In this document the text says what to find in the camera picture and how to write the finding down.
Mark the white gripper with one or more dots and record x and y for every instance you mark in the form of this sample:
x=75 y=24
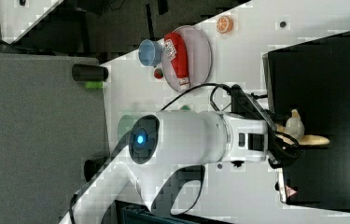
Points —
x=249 y=141

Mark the yellow plush peeled banana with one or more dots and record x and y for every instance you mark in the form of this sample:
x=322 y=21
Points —
x=295 y=128

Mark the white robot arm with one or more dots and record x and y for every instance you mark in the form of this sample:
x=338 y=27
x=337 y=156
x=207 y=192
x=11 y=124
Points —
x=165 y=151

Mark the grey round plate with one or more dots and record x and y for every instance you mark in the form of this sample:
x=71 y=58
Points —
x=199 y=56

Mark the orange slice toy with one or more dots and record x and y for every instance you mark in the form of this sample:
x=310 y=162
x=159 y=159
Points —
x=224 y=24

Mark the red plush strawberry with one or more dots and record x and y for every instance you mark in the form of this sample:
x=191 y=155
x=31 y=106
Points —
x=158 y=74

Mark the red plush ketchup bottle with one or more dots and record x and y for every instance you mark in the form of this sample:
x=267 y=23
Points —
x=176 y=51

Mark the blue plastic cup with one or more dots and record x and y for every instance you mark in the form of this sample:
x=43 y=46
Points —
x=150 y=53

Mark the grey fabric divider panel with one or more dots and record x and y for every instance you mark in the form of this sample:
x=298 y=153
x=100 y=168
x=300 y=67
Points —
x=49 y=124

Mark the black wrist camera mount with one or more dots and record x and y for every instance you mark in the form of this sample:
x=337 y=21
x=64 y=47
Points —
x=245 y=105

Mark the black cylinder post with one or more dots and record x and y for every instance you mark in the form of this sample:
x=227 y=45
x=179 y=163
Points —
x=83 y=72

